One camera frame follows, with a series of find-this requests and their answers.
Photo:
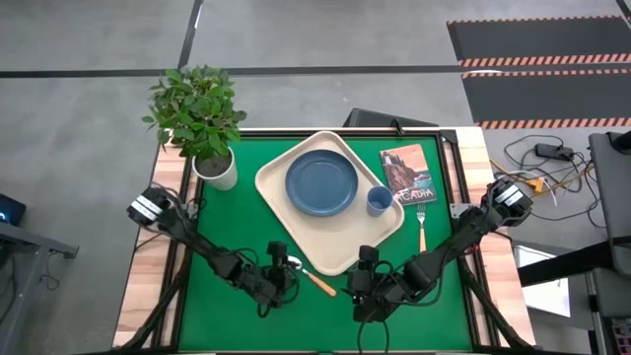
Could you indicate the Acadia picture book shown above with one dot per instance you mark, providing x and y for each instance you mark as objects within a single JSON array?
[{"x": 408, "y": 172}]

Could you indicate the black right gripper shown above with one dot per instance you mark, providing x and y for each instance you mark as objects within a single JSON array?
[{"x": 370, "y": 285}]

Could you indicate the white box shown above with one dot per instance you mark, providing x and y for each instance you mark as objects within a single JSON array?
[{"x": 542, "y": 296}]

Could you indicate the black diagonal frame strut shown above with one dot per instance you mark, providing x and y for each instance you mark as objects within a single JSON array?
[
  {"x": 493, "y": 315},
  {"x": 158, "y": 315}
]

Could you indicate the grey metal mounting bracket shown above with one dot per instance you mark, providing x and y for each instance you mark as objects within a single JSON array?
[
  {"x": 458, "y": 211},
  {"x": 191, "y": 210}
]

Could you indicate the black power adapter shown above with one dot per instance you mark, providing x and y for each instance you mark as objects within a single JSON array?
[{"x": 554, "y": 151}]

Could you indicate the green plant in white pot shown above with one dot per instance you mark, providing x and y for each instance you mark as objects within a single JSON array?
[{"x": 197, "y": 113}]

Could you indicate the blue plastic cup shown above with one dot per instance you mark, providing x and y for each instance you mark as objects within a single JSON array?
[{"x": 379, "y": 202}]

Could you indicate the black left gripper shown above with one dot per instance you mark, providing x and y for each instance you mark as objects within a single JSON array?
[{"x": 276, "y": 283}]

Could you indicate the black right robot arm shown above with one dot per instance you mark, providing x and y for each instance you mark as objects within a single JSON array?
[{"x": 443, "y": 246}]

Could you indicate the cream plastic tray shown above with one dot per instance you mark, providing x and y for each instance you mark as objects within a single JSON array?
[{"x": 335, "y": 241}]

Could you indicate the black frame beam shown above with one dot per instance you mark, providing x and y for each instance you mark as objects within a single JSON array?
[{"x": 567, "y": 266}]

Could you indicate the yellow plug connector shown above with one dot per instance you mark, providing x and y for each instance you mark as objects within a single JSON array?
[{"x": 535, "y": 185}]

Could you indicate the black orange-striped floor mat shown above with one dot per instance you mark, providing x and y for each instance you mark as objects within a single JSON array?
[
  {"x": 542, "y": 39},
  {"x": 542, "y": 96}
]

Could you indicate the grey metal desk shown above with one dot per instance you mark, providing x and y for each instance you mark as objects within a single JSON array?
[{"x": 29, "y": 240}]

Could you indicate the blue round plate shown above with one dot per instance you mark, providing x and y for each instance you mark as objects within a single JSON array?
[{"x": 321, "y": 182}]

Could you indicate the black device with blue light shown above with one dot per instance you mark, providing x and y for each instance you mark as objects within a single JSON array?
[{"x": 12, "y": 209}]

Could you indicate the black panel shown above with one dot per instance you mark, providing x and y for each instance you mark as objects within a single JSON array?
[{"x": 374, "y": 119}]

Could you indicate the grey desk top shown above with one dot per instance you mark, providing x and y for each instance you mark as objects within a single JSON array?
[{"x": 613, "y": 197}]

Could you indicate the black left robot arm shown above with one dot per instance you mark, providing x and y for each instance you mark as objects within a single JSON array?
[{"x": 217, "y": 261}]

